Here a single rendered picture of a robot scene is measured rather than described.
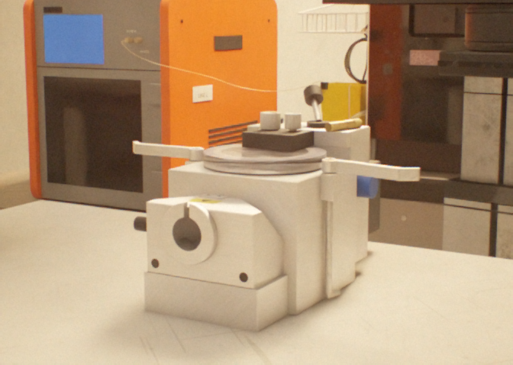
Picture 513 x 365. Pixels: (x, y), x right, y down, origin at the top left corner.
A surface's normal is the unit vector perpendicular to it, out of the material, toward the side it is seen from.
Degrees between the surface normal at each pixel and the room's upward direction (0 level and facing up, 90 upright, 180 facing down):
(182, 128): 90
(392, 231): 90
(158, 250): 90
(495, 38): 90
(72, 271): 0
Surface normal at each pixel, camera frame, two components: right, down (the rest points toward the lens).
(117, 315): 0.00, -0.99
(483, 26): -0.83, 0.09
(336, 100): -0.50, 0.19
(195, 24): 0.87, 0.08
